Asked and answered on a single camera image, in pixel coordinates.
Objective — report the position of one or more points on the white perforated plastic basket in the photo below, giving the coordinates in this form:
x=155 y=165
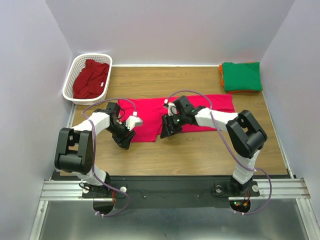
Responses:
x=75 y=69

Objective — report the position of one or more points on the folded green t shirt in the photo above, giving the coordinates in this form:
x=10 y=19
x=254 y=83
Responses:
x=241 y=76

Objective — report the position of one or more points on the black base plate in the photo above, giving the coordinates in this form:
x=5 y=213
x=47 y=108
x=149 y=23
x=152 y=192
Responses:
x=164 y=192

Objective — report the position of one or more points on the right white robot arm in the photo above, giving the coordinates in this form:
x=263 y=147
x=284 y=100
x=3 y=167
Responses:
x=246 y=134

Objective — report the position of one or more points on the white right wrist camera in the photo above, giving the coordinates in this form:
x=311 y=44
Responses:
x=170 y=107

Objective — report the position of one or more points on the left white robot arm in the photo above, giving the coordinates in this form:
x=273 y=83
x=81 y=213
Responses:
x=76 y=146

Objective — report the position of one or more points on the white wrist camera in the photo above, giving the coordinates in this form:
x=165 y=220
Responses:
x=170 y=107
x=133 y=121

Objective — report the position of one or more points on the bright pink t shirt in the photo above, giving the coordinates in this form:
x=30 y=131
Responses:
x=150 y=110

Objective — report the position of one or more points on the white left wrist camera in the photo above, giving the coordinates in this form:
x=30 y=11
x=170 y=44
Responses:
x=133 y=121

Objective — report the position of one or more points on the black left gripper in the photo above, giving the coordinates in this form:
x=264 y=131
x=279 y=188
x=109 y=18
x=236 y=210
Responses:
x=123 y=141

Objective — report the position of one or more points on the dark red t shirt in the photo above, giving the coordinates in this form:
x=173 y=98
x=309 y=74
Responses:
x=91 y=81

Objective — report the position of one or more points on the folded orange t shirt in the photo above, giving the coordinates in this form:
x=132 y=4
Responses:
x=221 y=72

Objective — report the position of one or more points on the aluminium frame rail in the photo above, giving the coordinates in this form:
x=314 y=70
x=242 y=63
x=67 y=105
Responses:
x=57 y=188

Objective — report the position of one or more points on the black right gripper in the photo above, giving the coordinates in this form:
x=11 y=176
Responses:
x=166 y=130

